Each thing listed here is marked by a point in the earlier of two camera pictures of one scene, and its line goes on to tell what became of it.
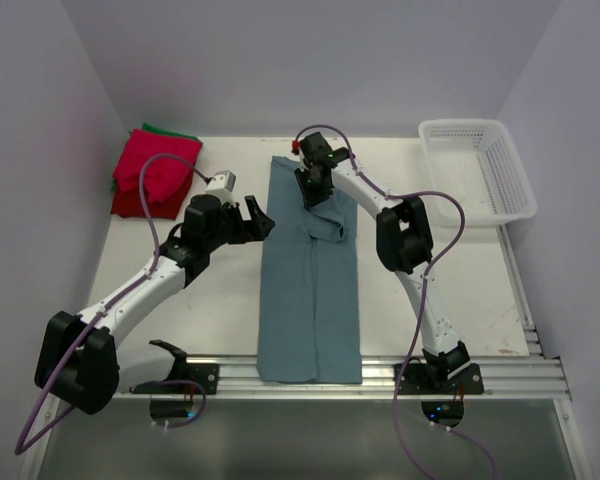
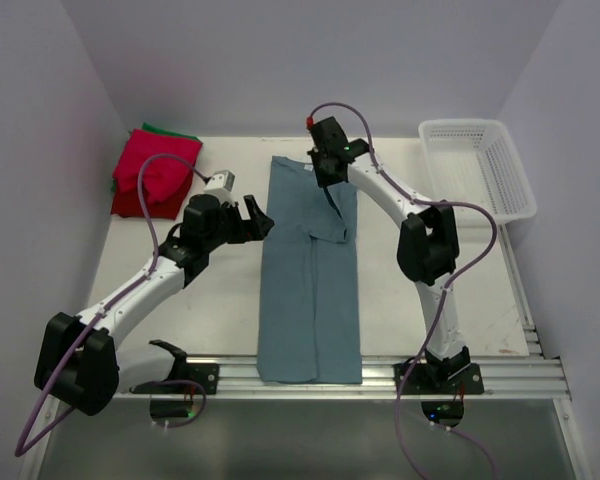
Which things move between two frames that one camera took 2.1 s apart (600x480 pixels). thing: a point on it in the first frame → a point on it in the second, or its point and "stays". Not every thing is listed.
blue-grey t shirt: [309, 301] stays
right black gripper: [311, 198] → [323, 180]
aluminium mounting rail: [512, 378] stays
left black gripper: [260, 224] stays
